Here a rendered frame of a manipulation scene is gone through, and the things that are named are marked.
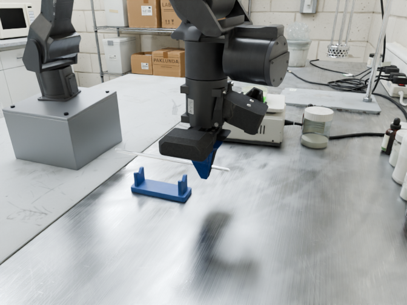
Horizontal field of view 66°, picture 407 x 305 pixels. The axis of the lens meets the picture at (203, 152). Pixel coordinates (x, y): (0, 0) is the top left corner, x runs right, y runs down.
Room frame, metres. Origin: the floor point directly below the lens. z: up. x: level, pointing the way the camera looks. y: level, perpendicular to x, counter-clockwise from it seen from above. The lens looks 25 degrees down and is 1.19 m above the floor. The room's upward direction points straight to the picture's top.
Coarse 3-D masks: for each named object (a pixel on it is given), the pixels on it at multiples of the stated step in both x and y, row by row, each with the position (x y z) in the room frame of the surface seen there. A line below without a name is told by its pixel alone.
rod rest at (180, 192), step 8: (136, 176) 0.46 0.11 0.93; (144, 176) 0.48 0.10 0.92; (184, 176) 0.45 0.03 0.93; (136, 184) 0.46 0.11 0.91; (144, 184) 0.46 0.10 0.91; (152, 184) 0.46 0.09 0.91; (160, 184) 0.46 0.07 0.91; (168, 184) 0.46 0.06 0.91; (184, 184) 0.44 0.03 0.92; (136, 192) 0.45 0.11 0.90; (144, 192) 0.45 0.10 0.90; (152, 192) 0.44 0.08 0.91; (160, 192) 0.44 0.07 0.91; (168, 192) 0.44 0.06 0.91; (176, 192) 0.44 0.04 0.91; (184, 192) 0.44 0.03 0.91; (176, 200) 0.43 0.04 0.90; (184, 200) 0.42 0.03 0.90
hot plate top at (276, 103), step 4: (240, 92) 0.78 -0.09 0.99; (268, 96) 0.74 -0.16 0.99; (272, 96) 0.74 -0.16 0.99; (276, 96) 0.74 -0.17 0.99; (280, 96) 0.74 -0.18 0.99; (284, 96) 0.74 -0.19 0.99; (268, 100) 0.70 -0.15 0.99; (272, 100) 0.70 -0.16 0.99; (276, 100) 0.70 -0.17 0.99; (280, 100) 0.70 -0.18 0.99; (284, 100) 0.70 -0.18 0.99; (268, 104) 0.67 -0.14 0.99; (272, 104) 0.67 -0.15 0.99; (276, 104) 0.67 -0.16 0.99; (280, 104) 0.67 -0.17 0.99; (284, 104) 0.68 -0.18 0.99; (268, 108) 0.65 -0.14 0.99; (272, 108) 0.65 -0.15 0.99; (276, 108) 0.64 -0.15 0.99; (280, 108) 0.64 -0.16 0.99; (284, 108) 0.65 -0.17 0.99; (276, 112) 0.64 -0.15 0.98; (280, 112) 0.64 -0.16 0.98
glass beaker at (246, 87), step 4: (244, 84) 0.68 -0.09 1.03; (248, 84) 0.68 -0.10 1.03; (252, 84) 0.67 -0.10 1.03; (256, 84) 0.67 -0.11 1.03; (244, 88) 0.68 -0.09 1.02; (248, 88) 0.67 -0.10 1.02; (260, 88) 0.67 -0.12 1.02; (264, 88) 0.67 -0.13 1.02; (268, 88) 0.69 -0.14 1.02; (244, 92) 0.68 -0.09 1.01; (264, 92) 0.68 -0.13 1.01; (264, 96) 0.68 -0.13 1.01; (264, 100) 0.68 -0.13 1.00
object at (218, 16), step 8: (208, 0) 0.39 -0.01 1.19; (216, 0) 0.39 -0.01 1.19; (224, 0) 0.41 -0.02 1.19; (232, 0) 0.42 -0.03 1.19; (176, 8) 0.41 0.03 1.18; (216, 8) 0.40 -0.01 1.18; (224, 8) 0.41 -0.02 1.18; (232, 8) 0.43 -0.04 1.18; (216, 16) 0.41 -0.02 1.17; (224, 16) 0.43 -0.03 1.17
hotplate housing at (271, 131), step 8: (272, 112) 0.66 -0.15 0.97; (264, 120) 0.64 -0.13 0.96; (272, 120) 0.64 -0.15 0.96; (280, 120) 0.63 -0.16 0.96; (288, 120) 0.71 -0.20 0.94; (224, 128) 0.66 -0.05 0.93; (232, 128) 0.66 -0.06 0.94; (264, 128) 0.64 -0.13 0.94; (272, 128) 0.64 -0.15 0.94; (280, 128) 0.63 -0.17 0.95; (232, 136) 0.66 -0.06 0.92; (240, 136) 0.66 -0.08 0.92; (248, 136) 0.65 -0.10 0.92; (256, 136) 0.65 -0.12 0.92; (264, 136) 0.64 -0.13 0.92; (272, 136) 0.64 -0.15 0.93; (280, 136) 0.64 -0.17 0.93; (264, 144) 0.65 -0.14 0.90; (272, 144) 0.64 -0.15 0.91
